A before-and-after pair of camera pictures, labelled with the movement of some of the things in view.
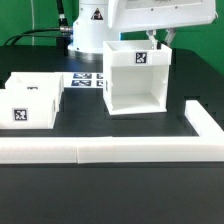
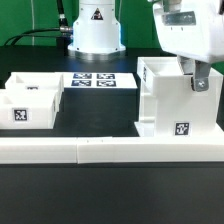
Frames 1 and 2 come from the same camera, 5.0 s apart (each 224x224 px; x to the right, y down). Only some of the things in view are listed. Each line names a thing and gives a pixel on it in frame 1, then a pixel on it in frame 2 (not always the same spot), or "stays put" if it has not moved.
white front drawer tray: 29,108 stays put
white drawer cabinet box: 135,76 → 168,105
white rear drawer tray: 40,82 stays put
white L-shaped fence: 206,147 stays put
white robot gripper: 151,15 → 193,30
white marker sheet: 83,79 stays put
